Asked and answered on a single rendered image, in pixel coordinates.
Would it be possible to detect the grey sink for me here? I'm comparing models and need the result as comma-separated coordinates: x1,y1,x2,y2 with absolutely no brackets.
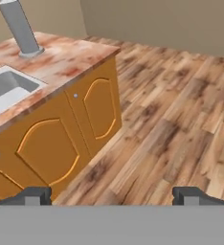
0,65,49,121

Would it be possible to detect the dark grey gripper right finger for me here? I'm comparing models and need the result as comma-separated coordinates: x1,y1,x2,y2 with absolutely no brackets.
171,186,224,207

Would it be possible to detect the orange cupboard door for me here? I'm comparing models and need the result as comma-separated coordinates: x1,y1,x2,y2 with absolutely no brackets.
64,56,123,159
0,91,92,203
0,164,25,204

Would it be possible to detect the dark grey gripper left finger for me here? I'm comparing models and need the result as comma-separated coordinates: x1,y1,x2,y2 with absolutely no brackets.
0,186,53,207

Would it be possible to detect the grey tap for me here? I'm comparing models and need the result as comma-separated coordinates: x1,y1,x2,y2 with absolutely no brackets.
0,0,45,58

